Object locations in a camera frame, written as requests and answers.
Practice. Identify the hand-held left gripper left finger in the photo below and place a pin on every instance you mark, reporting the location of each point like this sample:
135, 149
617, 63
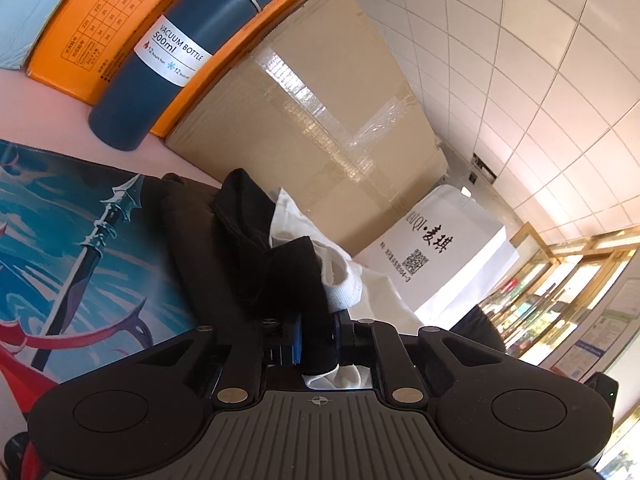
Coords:
295, 342

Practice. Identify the dark blue vacuum bottle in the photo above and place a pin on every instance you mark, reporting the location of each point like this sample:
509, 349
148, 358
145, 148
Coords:
150, 95

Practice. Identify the brown folded clothing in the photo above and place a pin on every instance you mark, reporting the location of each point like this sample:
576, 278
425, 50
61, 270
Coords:
195, 240

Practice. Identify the printed desk mat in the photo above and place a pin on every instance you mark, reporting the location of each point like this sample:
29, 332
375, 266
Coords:
75, 240

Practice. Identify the brown cardboard box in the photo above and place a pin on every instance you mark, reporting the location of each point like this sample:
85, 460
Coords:
300, 125

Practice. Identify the orange cardboard box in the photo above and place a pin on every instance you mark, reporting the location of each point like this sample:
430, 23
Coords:
75, 45

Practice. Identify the light blue cardboard box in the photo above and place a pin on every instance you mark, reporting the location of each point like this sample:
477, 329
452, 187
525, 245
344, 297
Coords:
35, 10

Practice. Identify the white and black t-shirt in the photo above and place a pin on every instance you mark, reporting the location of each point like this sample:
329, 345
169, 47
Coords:
295, 280

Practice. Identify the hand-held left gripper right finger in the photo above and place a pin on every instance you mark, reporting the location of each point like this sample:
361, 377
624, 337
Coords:
342, 340

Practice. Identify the gold framed glass window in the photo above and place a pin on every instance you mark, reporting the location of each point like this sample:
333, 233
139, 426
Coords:
560, 305

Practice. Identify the white paper bag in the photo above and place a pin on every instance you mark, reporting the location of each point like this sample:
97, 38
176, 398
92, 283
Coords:
450, 260

